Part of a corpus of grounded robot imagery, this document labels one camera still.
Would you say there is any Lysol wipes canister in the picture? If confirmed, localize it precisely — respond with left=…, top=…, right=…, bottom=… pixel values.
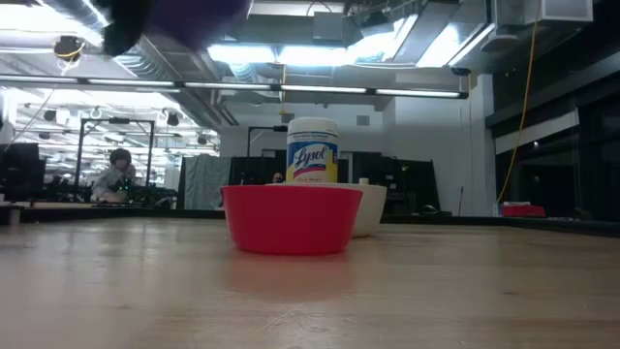
left=286, top=116, right=340, bottom=185

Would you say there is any black partition wall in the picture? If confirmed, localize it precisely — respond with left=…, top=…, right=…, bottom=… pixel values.
left=230, top=150, right=441, bottom=215

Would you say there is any red box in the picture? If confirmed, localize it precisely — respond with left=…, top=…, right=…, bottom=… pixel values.
left=501, top=203, right=547, bottom=218

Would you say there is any red plastic bowl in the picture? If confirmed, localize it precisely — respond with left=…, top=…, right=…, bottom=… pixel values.
left=220, top=184, right=363, bottom=257

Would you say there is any black metal frame stand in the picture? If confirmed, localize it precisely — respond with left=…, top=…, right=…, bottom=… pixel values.
left=74, top=117, right=156, bottom=191

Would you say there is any black monitor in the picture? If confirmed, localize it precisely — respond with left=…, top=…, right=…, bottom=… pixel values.
left=0, top=143, right=47, bottom=203

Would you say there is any grey curtain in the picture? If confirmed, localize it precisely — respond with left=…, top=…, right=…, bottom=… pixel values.
left=177, top=154, right=233, bottom=210

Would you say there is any long ceiling light bar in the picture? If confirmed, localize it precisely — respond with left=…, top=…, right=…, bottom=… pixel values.
left=0, top=75, right=470, bottom=101

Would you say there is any yellow hanging cable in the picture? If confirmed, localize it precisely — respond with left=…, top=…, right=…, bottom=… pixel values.
left=497, top=0, right=542, bottom=206

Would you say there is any white bowl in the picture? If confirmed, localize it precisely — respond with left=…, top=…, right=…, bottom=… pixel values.
left=265, top=181, right=388, bottom=239

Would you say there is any black camera stand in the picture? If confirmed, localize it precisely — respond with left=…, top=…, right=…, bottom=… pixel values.
left=246, top=124, right=290, bottom=159

